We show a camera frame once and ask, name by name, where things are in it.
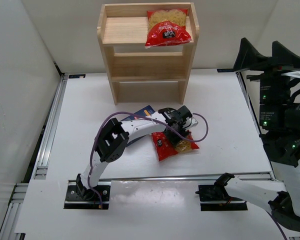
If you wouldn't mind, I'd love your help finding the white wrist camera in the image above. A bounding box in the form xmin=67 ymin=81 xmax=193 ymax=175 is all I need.
xmin=183 ymin=116 xmax=198 ymax=130
xmin=281 ymin=70 xmax=300 ymax=79

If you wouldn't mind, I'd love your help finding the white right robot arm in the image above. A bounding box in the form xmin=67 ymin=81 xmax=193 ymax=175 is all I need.
xmin=213 ymin=38 xmax=300 ymax=232

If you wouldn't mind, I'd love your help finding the aluminium table rail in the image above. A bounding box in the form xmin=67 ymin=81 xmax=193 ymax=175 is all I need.
xmin=0 ymin=73 xmax=68 ymax=240

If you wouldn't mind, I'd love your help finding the wooden three-tier shelf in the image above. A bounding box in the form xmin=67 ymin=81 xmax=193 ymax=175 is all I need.
xmin=97 ymin=2 xmax=200 ymax=104

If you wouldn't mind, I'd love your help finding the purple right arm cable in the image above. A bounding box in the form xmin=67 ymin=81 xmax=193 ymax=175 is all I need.
xmin=266 ymin=211 xmax=290 ymax=240

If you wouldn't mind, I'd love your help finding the red fusilli pasta bag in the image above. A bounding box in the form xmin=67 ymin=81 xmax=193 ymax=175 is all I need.
xmin=145 ymin=8 xmax=192 ymax=49
xmin=151 ymin=132 xmax=200 ymax=162

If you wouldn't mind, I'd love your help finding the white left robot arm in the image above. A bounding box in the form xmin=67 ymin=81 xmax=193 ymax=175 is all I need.
xmin=76 ymin=106 xmax=198 ymax=200

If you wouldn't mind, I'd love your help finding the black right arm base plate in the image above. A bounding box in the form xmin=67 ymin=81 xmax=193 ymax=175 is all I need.
xmin=195 ymin=185 xmax=248 ymax=212

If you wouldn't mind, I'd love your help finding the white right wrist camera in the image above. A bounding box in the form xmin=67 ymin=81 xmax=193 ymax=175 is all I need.
xmin=281 ymin=70 xmax=300 ymax=79

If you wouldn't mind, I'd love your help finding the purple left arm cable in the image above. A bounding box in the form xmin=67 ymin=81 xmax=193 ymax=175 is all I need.
xmin=89 ymin=112 xmax=211 ymax=210

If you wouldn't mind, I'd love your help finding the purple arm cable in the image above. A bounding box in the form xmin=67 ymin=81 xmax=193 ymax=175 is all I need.
xmin=89 ymin=112 xmax=211 ymax=210
xmin=266 ymin=211 xmax=290 ymax=240

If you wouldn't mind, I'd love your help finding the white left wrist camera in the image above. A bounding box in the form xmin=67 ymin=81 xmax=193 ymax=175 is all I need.
xmin=183 ymin=116 xmax=198 ymax=130

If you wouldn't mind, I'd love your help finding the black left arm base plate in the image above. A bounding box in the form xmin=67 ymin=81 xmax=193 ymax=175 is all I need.
xmin=63 ymin=180 xmax=111 ymax=210

